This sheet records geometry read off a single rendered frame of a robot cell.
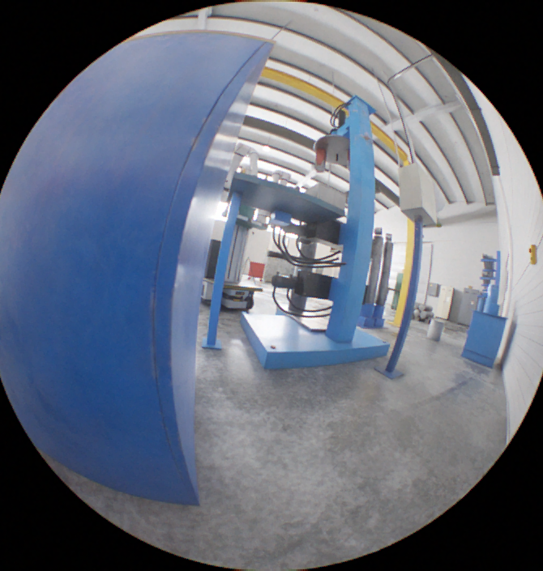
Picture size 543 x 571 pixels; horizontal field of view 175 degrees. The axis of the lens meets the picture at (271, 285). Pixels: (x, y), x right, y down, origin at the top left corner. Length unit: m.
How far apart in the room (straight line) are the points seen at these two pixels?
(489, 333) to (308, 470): 2.60
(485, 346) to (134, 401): 2.93
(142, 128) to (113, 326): 0.17
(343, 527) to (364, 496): 0.13
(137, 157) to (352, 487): 0.77
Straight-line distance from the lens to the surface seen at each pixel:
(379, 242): 3.04
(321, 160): 2.30
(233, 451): 0.63
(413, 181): 1.51
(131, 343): 0.16
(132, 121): 0.20
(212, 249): 2.40
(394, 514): 0.69
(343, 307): 1.36
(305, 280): 1.37
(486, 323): 2.85
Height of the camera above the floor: 0.54
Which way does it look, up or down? 4 degrees down
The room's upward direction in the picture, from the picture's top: 11 degrees clockwise
